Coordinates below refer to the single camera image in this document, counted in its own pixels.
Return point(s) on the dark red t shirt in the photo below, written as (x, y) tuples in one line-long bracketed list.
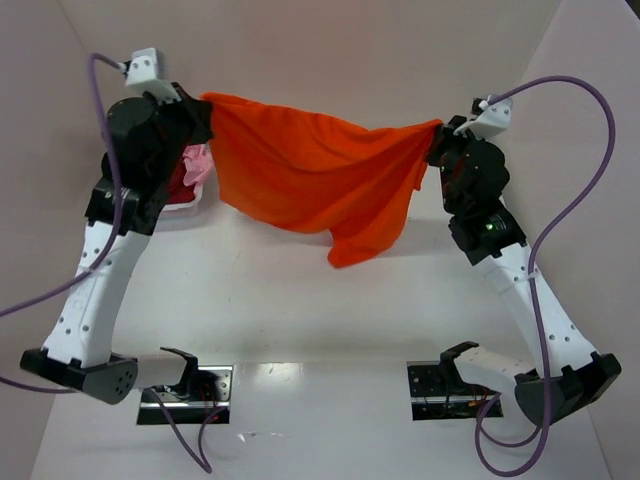
[(178, 192)]

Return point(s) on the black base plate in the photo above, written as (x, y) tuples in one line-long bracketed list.
[(432, 398), (209, 394)]

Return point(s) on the pink t shirt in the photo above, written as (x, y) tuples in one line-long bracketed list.
[(198, 163)]

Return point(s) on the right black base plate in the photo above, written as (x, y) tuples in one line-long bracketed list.
[(432, 398)]

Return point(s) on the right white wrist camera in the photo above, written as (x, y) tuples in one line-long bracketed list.
[(489, 118)]

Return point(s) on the orange t shirt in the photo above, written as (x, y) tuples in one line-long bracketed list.
[(309, 172)]

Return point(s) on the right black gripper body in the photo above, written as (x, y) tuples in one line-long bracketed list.
[(445, 143)]

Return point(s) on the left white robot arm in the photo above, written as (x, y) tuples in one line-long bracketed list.
[(78, 353)]

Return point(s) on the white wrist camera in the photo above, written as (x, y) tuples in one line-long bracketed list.
[(145, 69), (489, 118)]

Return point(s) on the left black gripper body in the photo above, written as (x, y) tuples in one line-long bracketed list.
[(192, 116)]

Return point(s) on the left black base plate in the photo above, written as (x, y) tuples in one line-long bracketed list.
[(209, 394)]

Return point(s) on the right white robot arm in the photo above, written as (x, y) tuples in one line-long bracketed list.
[(567, 372)]

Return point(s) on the white plastic basket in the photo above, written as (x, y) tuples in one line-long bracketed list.
[(183, 210)]

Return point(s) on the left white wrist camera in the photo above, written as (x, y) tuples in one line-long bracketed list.
[(145, 69)]

